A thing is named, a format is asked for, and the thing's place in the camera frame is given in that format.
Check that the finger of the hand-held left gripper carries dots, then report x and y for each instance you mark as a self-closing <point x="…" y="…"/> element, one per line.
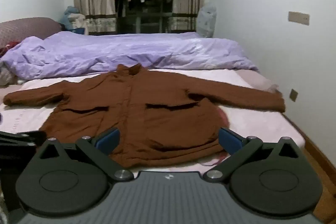
<point x="23" y="138"/>

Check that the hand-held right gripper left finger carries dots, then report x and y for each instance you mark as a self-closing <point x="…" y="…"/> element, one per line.
<point x="108" y="140"/>

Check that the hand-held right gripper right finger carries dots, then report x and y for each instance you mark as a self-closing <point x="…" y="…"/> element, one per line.
<point x="231" y="141"/>

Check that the brown jacket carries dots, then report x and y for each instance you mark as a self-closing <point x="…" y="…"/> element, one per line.
<point x="147" y="113"/>

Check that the pile of blue white clothes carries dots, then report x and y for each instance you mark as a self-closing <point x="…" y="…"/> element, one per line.
<point x="73" y="19"/>

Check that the pink printed bedsheet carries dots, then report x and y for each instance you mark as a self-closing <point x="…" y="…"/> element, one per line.
<point x="262" y="124"/>

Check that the purple duvet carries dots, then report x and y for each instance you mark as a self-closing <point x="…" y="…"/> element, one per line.
<point x="110" y="53"/>

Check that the dark red cloth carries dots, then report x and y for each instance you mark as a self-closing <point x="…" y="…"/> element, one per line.
<point x="9" y="47"/>

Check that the mauve pillow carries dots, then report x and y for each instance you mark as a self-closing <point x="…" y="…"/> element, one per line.
<point x="23" y="28"/>

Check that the white plastic bag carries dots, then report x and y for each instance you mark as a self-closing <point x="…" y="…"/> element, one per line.
<point x="206" y="21"/>

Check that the wall socket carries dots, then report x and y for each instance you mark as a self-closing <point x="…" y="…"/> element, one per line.
<point x="293" y="95"/>

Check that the wooden bed frame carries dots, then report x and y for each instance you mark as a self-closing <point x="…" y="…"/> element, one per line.
<point x="319" y="161"/>

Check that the beige wall switch plate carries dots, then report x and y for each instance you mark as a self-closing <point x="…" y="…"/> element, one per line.
<point x="298" y="18"/>

